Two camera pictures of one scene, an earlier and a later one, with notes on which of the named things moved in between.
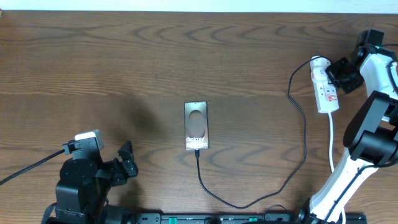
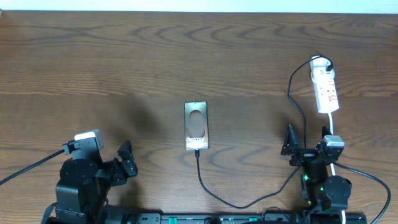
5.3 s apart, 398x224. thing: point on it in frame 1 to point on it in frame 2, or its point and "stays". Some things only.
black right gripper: (331, 70) to (304, 155)
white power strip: (326, 93) stays
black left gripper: (118, 176) stays
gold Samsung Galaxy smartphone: (196, 125) stays
